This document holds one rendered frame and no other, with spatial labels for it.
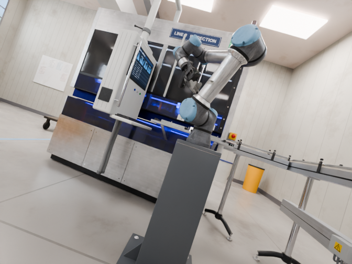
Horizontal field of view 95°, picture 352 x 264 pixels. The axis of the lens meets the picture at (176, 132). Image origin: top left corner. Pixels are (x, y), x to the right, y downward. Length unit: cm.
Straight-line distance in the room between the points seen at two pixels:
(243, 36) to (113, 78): 107
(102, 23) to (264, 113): 522
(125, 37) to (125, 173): 138
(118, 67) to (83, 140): 111
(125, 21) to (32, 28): 662
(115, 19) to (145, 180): 206
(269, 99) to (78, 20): 741
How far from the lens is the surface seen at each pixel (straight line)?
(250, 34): 88
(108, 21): 268
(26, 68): 843
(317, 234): 164
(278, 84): 668
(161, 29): 232
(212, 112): 97
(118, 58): 160
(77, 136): 236
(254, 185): 528
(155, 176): 188
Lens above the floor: 79
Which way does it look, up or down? 2 degrees up
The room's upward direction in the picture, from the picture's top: 19 degrees clockwise
